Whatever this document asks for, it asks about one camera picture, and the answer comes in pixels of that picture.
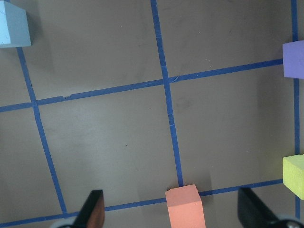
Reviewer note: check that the near orange block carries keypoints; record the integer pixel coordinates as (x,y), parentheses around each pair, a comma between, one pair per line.
(185,207)

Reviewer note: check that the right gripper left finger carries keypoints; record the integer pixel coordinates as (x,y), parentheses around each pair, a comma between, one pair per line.
(92,213)

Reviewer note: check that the right purple block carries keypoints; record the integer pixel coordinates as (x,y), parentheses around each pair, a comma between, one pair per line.
(293,59)

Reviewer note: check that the yellow block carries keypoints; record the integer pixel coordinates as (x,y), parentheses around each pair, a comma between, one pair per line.
(293,174)

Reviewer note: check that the light blue block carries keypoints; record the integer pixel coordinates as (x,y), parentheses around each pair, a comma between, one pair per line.
(14,29)

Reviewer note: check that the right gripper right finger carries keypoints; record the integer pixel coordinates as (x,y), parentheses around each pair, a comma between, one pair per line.
(253,212)

